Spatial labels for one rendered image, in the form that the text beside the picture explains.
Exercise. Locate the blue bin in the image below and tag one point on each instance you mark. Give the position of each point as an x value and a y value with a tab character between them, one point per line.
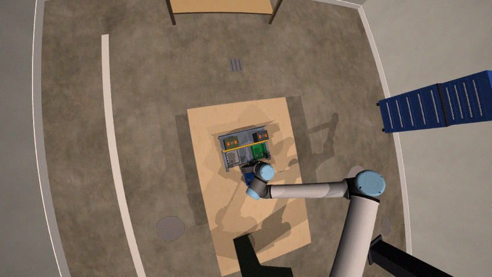
250	176

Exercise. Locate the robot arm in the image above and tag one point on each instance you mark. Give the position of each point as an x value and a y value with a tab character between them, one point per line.
364	198

